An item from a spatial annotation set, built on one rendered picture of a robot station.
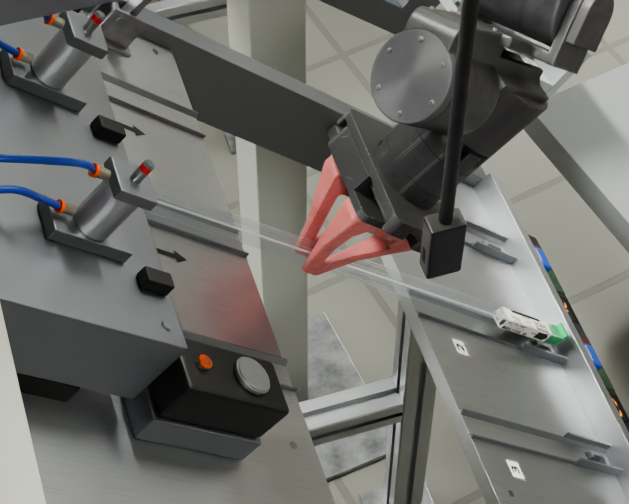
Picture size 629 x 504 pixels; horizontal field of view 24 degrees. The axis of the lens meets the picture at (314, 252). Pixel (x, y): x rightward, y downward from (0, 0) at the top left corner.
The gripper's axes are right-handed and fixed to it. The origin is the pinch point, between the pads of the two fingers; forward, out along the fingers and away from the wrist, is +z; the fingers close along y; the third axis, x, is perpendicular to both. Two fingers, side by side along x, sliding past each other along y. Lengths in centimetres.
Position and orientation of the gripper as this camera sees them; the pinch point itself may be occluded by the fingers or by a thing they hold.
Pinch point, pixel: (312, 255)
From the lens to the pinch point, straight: 101.7
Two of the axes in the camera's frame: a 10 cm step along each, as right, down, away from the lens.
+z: -6.7, 5.9, 4.5
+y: 3.0, 7.7, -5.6
